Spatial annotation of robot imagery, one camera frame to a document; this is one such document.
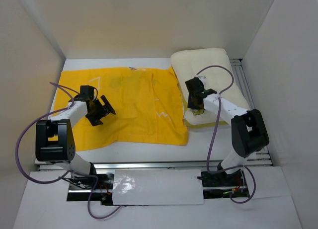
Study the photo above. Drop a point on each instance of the aluminium side rail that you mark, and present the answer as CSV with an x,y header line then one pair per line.
x,y
261,157

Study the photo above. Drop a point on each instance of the cream quilted pillow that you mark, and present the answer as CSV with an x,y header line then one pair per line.
x,y
187,64

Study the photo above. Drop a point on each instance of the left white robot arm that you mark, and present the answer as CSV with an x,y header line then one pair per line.
x,y
55,143

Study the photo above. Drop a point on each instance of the yellow pillowcase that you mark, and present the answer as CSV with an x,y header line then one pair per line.
x,y
147,102

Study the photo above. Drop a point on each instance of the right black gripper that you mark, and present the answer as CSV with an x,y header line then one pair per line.
x,y
191,104

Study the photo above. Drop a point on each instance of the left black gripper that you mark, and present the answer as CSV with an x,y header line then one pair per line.
x,y
95,119

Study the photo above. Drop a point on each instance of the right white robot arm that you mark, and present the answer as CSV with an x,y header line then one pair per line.
x,y
248,131

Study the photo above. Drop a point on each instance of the aluminium front rail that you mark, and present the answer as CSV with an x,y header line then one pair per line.
x,y
151,165

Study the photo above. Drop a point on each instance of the white cover plate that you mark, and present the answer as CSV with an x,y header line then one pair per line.
x,y
157,187

